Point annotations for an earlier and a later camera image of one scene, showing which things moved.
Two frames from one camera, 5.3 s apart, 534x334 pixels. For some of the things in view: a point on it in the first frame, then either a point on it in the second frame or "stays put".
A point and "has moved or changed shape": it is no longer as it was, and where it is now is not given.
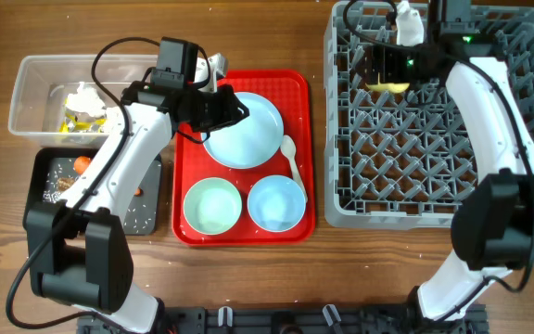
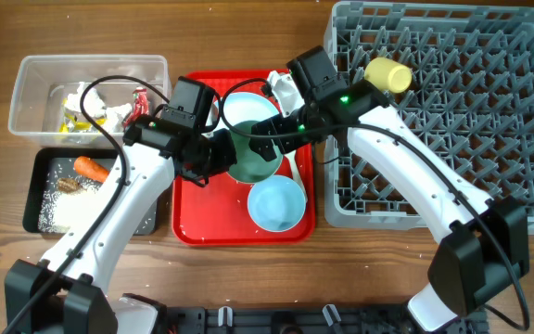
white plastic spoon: [287, 147] stays put
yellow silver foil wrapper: [79, 122] stays put
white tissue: [85, 100] stays put
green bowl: [212, 206] to [250, 166]
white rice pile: [58, 175] has moved or changed shape
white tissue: [115, 123] stays put
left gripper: [223, 109] to [223, 151]
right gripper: [380, 59] to [261, 132]
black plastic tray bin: [55, 171] stays put
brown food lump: [65, 183] stays put
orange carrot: [82, 163] stays put
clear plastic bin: [56, 102] stays put
